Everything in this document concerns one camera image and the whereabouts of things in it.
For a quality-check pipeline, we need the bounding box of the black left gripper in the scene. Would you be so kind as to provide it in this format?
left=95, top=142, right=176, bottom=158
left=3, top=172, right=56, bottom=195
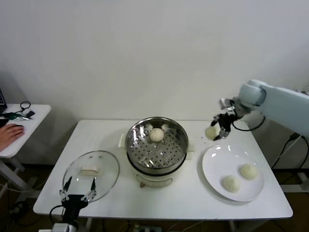
left=59, top=176, right=97, bottom=224

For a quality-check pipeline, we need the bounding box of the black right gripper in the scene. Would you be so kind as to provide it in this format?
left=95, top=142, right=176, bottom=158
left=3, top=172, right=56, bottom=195
left=209, top=112, right=239, bottom=141

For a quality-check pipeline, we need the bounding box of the white steamed baozi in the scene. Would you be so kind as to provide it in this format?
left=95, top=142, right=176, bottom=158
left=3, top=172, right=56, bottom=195
left=239, top=163, right=258, bottom=180
left=222, top=175, right=241, bottom=193
left=148, top=128, right=164, bottom=143
left=204, top=126, right=221, bottom=141

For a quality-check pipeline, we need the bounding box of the glass pot lid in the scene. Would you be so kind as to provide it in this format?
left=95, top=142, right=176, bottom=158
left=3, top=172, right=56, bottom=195
left=62, top=150, right=121, bottom=203

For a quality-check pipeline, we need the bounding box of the perforated steel steamer basket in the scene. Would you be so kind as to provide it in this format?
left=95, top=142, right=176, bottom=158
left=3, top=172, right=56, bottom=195
left=125, top=117, right=189, bottom=170

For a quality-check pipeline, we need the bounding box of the bare person hand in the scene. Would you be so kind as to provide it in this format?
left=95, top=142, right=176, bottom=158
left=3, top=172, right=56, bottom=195
left=0, top=124, right=26, bottom=152

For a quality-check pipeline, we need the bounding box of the large white plate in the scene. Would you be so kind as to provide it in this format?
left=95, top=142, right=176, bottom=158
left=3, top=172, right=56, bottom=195
left=201, top=144, right=265, bottom=203

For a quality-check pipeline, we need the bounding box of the white electric cooker base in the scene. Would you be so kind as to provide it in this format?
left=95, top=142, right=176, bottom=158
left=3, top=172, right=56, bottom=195
left=118, top=134, right=197, bottom=189

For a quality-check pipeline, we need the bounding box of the white power strip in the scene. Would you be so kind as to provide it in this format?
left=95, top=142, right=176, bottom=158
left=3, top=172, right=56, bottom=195
left=134, top=224, right=163, bottom=232

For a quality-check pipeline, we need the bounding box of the white side table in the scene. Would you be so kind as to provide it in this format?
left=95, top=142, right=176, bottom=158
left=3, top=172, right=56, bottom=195
left=0, top=103, right=52, bottom=194

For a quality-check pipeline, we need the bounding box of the black laptop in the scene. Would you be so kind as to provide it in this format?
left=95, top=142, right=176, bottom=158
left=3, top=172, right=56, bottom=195
left=0, top=87, right=11, bottom=131

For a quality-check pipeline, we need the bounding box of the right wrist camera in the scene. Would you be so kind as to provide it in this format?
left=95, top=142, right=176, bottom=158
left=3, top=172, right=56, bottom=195
left=219, top=97, right=239, bottom=114

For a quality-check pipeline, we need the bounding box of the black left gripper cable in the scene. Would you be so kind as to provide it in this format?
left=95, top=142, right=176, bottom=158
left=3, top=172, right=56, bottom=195
left=49, top=204, right=66, bottom=224

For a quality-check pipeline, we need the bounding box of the black floor cable plug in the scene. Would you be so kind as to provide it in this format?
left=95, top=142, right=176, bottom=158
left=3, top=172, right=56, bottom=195
left=9, top=200, right=28, bottom=219

